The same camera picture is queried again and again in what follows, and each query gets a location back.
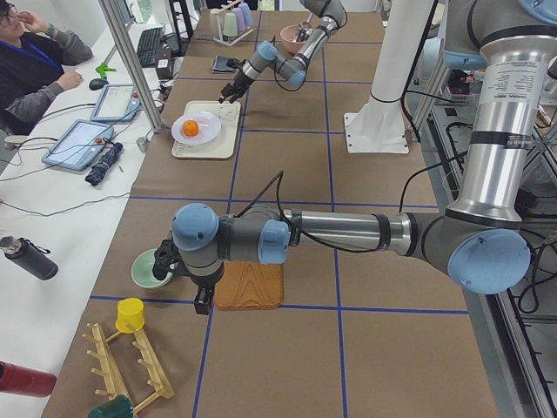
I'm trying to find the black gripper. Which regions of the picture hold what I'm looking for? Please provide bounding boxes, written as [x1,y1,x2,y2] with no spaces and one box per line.
[218,58,257,104]
[152,239,225,314]

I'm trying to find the white round plate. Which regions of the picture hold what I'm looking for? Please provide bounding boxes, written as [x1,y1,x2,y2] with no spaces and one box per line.
[171,111,221,146]

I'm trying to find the orange fruit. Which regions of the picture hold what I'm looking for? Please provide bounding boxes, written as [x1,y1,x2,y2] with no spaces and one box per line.
[182,119,200,137]

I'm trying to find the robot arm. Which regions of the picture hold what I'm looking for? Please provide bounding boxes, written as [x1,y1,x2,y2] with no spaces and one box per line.
[218,0,347,103]
[153,1,556,314]

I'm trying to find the cream bear print tray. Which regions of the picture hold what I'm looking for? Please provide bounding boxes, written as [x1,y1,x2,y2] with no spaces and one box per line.
[171,100,241,159]

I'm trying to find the folded grey cloth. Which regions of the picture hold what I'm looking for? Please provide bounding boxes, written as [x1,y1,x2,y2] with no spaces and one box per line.
[211,55,236,73]

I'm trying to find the wooden cutting board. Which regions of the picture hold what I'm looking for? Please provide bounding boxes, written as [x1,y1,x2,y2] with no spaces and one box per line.
[214,261,284,311]

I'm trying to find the light green bowl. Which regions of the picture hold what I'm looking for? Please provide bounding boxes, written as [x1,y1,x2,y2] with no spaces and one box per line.
[131,248,173,289]

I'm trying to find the yellow cup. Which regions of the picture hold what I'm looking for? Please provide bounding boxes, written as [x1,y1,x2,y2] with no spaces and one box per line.
[115,298,145,334]

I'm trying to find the pink bowl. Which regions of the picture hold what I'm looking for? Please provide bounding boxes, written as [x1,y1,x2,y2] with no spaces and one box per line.
[279,24,309,55]

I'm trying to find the black keyboard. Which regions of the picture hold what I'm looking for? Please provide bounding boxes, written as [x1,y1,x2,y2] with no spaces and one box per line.
[136,27,164,68]

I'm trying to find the small metal cup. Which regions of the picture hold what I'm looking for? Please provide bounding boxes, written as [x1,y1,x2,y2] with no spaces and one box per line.
[136,137,149,152]

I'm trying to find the metal scoop in bowl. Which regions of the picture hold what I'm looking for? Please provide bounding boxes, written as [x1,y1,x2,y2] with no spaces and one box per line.
[295,13,313,43]

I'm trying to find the far teach pendant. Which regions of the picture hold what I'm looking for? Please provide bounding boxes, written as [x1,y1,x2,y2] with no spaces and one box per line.
[90,84,141,123]

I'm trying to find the teach pendant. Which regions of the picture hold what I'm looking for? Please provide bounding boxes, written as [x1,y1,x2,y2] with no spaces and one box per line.
[41,119,114,172]
[90,84,141,123]

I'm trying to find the wooden cup rack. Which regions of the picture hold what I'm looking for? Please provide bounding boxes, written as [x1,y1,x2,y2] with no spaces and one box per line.
[82,322,176,417]

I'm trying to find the black computer mouse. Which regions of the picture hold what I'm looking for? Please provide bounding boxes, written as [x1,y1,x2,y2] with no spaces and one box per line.
[88,78,109,91]

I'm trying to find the dark green cup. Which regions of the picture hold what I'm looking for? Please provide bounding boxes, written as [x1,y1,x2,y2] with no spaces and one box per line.
[87,394,134,418]

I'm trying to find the near teach pendant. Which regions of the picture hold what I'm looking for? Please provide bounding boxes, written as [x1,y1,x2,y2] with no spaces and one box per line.
[41,119,114,172]

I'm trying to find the folded dark blue umbrella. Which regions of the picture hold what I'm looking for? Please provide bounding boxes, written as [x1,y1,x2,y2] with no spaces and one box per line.
[85,142,124,186]

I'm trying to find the black bottle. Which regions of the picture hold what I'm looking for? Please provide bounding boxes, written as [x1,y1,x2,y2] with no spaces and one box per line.
[1,236,58,280]

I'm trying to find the seated person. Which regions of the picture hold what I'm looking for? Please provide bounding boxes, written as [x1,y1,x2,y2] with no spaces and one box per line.
[1,1,93,135]

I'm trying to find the red bottle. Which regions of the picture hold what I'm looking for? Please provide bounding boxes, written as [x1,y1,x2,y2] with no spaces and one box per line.
[1,361,57,398]

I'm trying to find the white wire cup rack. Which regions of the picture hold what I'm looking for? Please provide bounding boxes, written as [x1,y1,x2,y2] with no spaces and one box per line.
[213,27,254,46]

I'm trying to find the aluminium camera post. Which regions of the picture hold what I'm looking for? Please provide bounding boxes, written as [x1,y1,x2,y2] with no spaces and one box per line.
[98,0,163,134]

